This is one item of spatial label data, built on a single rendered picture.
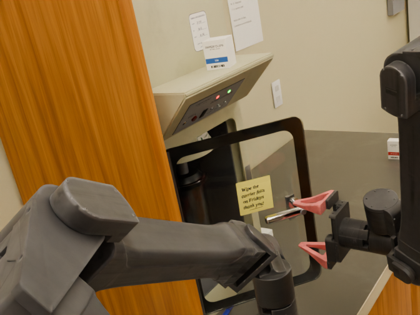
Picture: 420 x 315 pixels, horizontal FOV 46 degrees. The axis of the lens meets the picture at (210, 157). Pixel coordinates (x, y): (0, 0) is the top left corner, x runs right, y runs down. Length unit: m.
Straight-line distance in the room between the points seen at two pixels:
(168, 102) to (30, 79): 0.30
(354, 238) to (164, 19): 0.55
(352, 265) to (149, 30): 0.78
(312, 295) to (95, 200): 0.95
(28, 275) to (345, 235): 0.74
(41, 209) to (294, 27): 2.11
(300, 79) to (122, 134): 1.62
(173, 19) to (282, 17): 1.30
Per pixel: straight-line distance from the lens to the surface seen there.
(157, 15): 1.01
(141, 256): 0.43
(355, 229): 0.95
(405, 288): 1.65
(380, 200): 0.89
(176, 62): 1.04
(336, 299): 1.24
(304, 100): 2.46
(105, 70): 0.88
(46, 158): 1.12
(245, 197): 1.06
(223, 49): 1.03
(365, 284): 1.29
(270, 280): 0.71
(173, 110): 0.91
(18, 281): 0.28
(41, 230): 0.32
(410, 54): 0.62
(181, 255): 0.49
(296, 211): 1.06
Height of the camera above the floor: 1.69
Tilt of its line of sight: 20 degrees down
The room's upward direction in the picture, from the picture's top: 11 degrees counter-clockwise
